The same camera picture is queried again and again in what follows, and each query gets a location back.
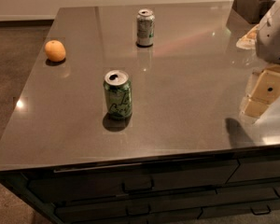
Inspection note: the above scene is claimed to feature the green soda can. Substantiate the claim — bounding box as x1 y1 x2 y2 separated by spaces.
104 70 133 119

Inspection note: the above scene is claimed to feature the right drawer handle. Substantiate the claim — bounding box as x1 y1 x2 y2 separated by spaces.
251 205 271 216

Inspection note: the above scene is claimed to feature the lower drawer handle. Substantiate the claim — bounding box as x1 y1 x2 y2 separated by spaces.
126 204 151 217

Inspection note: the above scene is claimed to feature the dark drawer cabinet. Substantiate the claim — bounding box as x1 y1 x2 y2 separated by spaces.
0 148 280 224

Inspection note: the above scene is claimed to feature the orange fruit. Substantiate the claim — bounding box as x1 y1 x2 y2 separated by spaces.
45 40 66 63

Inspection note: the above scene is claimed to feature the upper drawer handle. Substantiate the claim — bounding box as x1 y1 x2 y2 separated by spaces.
121 177 155 193

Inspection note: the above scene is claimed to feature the drawer handle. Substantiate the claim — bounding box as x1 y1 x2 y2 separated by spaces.
251 205 271 216
121 177 155 193
126 204 151 217

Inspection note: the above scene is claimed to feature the white soda can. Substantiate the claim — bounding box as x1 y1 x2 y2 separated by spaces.
136 8 155 47

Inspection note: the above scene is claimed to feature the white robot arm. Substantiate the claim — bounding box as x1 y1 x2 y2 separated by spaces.
256 0 280 64

